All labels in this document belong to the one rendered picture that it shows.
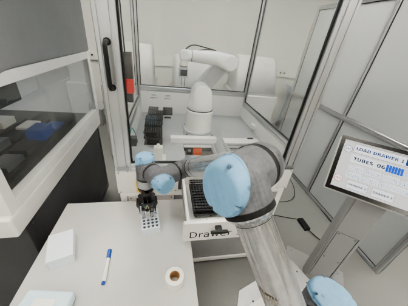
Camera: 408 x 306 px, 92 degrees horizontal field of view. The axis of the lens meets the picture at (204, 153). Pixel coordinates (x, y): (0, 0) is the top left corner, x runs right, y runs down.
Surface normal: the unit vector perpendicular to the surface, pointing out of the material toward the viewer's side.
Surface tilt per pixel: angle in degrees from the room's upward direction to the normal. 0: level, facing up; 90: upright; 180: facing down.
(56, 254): 0
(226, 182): 86
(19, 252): 90
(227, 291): 0
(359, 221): 90
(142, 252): 0
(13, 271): 90
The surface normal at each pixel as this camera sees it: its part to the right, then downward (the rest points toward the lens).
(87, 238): 0.11, -0.86
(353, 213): -0.49, 0.39
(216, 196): -0.76, 0.15
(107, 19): 0.16, 0.51
